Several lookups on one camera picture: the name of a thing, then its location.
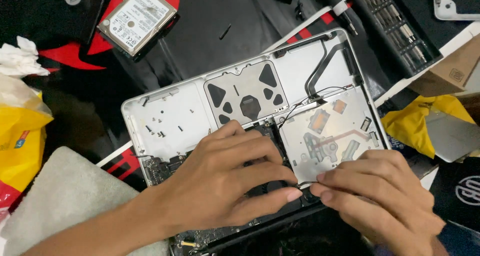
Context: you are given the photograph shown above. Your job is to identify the person's right hand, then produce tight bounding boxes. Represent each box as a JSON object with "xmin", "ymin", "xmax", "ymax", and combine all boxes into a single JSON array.
[{"xmin": 310, "ymin": 149, "xmax": 447, "ymax": 246}]

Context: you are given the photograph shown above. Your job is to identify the person's left hand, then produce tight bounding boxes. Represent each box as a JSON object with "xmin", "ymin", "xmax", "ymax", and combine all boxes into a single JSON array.
[{"xmin": 155, "ymin": 119, "xmax": 304, "ymax": 235}]

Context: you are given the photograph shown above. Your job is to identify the dark laptop logic board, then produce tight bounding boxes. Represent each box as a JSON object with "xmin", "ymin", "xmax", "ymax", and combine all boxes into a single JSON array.
[{"xmin": 142, "ymin": 151, "xmax": 263, "ymax": 256}]

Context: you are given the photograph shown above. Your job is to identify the black bag with white logo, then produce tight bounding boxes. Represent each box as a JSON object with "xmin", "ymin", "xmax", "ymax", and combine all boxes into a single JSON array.
[{"xmin": 429, "ymin": 157, "xmax": 480, "ymax": 231}]

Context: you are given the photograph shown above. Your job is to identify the scattered small screws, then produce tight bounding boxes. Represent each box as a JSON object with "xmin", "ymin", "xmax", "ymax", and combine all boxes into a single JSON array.
[{"xmin": 144, "ymin": 108, "xmax": 196, "ymax": 139}]

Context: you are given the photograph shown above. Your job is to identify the yellow plastic bag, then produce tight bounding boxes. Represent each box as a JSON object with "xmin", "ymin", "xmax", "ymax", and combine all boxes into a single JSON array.
[
  {"xmin": 380, "ymin": 95, "xmax": 477, "ymax": 159},
  {"xmin": 0, "ymin": 74, "xmax": 54, "ymax": 220}
]

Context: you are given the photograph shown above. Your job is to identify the open silver laptop chassis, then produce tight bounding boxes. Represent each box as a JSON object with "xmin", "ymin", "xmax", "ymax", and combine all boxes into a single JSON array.
[{"xmin": 121, "ymin": 27, "xmax": 392, "ymax": 256}]

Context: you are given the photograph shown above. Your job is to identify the silver optical drive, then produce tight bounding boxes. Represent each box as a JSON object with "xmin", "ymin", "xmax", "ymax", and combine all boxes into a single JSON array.
[{"xmin": 275, "ymin": 85, "xmax": 387, "ymax": 184}]

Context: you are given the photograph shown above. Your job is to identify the silver metal panel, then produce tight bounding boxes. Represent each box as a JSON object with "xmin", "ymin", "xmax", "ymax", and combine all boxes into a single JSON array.
[{"xmin": 425, "ymin": 108, "xmax": 480, "ymax": 163}]

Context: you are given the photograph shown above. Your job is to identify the brown cardboard box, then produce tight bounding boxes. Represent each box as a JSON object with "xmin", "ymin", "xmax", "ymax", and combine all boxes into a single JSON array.
[{"xmin": 408, "ymin": 35, "xmax": 480, "ymax": 98}]

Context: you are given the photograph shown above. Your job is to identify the grey towel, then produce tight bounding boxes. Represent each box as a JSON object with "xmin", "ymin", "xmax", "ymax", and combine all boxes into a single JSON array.
[{"xmin": 0, "ymin": 146, "xmax": 170, "ymax": 256}]

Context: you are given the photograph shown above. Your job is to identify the black red desk mat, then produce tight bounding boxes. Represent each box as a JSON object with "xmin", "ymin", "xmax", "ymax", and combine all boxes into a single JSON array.
[{"xmin": 0, "ymin": 0, "xmax": 480, "ymax": 256}]

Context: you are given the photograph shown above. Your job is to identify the black screwdriver bit set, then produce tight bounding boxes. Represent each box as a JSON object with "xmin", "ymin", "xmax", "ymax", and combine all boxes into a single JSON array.
[{"xmin": 350, "ymin": 0, "xmax": 444, "ymax": 79}]

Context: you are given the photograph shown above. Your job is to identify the silver hard drive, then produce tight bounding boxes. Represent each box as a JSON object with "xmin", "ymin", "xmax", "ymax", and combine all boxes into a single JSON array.
[{"xmin": 97, "ymin": 0, "xmax": 179, "ymax": 58}]

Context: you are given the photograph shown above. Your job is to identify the silver laptop cover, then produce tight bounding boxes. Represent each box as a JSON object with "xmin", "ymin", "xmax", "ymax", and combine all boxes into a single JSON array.
[{"xmin": 433, "ymin": 0, "xmax": 480, "ymax": 21}]

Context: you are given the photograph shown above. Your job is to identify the black white screwdriver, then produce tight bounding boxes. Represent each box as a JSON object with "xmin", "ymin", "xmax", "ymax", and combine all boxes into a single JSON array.
[{"xmin": 313, "ymin": 0, "xmax": 359, "ymax": 36}]

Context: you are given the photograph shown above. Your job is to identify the crumpled white tissue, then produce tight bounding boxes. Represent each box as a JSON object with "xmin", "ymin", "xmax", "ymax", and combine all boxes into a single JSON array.
[{"xmin": 0, "ymin": 36, "xmax": 51, "ymax": 78}]

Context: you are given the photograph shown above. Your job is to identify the black case with grey circle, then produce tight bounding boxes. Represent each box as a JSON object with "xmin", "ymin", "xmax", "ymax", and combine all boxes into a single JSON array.
[{"xmin": 0, "ymin": 0, "xmax": 110, "ymax": 47}]

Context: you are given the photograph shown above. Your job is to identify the thin black wire with connector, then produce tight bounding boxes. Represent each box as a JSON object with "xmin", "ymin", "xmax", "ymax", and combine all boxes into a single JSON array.
[{"xmin": 278, "ymin": 84, "xmax": 355, "ymax": 131}]

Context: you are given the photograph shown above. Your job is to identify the flat black ribbon cable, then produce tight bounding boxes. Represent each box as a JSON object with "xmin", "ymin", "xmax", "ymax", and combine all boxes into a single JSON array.
[{"xmin": 304, "ymin": 42, "xmax": 348, "ymax": 99}]

